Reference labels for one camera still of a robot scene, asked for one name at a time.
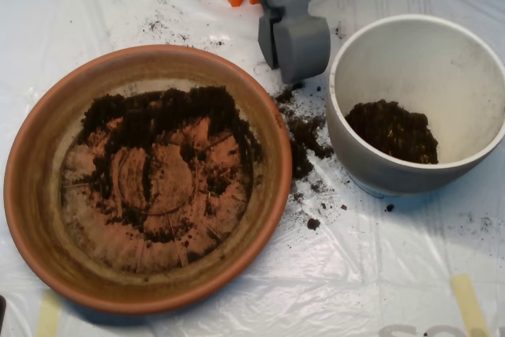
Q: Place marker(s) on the dark soil heap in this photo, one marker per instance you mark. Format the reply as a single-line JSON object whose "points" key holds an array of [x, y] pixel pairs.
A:
{"points": [[158, 116]]}

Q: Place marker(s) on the spilled soil pile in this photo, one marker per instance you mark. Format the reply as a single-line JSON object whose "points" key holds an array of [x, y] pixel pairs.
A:
{"points": [[305, 139]]}

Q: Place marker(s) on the clear plastic cover sheet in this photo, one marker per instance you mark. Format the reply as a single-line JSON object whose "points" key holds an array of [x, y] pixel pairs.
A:
{"points": [[355, 274]]}

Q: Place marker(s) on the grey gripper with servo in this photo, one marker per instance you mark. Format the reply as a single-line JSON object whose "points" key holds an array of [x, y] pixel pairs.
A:
{"points": [[303, 50]]}

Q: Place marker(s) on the terracotta clay saucer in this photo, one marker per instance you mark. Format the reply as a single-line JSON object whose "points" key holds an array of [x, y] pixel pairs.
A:
{"points": [[35, 195]]}

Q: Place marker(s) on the black object at edge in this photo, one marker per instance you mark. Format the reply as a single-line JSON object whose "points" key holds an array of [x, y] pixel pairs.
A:
{"points": [[2, 311]]}

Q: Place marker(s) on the dark brown food chunk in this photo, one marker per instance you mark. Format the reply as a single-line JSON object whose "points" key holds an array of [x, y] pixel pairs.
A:
{"points": [[313, 223]]}

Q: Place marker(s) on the white ceramic pot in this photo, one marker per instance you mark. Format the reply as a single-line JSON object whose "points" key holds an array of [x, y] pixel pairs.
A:
{"points": [[355, 159]]}

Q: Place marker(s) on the long beige masking tape strip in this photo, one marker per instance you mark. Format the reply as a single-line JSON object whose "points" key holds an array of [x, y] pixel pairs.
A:
{"points": [[48, 317], [469, 305]]}

